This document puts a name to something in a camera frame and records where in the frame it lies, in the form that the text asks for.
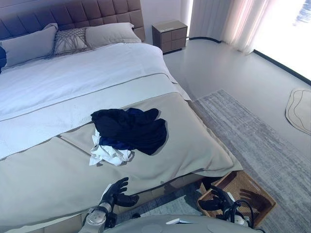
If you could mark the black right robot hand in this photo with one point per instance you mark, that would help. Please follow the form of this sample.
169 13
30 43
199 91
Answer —
218 199

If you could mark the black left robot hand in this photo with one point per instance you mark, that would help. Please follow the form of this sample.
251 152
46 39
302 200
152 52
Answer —
119 191

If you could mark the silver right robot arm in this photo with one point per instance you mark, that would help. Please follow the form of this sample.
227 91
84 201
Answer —
239 219

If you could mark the woven wicker basket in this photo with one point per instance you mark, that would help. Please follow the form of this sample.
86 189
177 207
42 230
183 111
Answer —
245 191

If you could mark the beige bed runner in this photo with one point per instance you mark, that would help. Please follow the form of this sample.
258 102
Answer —
116 155

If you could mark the large bed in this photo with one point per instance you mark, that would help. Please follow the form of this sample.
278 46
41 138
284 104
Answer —
97 102

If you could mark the white garment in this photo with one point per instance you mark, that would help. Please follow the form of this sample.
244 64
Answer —
107 154

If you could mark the dark blue garment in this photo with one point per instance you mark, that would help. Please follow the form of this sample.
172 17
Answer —
114 143

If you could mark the grey robot torso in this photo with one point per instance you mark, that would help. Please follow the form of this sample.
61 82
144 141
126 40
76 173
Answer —
167 224

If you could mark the grey area rug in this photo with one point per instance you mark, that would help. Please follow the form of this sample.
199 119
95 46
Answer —
250 148

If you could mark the black garment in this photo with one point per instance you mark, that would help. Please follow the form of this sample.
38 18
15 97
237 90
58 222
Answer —
136 128

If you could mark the small beige irregular rug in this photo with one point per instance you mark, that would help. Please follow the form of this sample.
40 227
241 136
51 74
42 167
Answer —
300 110

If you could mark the plain beige pillow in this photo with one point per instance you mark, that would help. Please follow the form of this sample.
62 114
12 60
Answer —
111 34
26 47

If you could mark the patterned decorative cushion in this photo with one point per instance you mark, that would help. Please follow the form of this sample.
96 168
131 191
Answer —
70 40

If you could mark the brown bedside table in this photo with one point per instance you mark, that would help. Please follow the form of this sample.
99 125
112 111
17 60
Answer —
170 36

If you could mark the dark blue object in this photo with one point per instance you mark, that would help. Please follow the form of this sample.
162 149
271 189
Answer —
2 58

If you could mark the sheer white curtain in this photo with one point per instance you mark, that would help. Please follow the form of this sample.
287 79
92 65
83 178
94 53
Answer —
228 21

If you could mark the brown tufted headboard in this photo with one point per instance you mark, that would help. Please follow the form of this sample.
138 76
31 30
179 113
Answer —
73 14

